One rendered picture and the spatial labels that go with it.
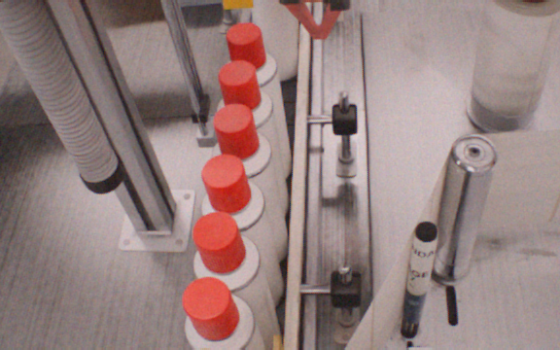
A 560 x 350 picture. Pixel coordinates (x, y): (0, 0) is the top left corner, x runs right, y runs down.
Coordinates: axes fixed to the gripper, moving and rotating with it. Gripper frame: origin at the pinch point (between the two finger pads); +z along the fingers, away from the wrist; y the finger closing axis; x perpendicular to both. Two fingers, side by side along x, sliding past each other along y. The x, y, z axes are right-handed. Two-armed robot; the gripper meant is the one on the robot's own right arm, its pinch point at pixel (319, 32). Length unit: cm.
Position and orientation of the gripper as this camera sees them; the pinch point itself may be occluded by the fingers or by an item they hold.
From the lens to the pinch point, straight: 66.7
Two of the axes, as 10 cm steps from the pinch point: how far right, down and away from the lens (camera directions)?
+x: -9.9, 0.3, 1.0
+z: 1.0, 5.9, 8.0
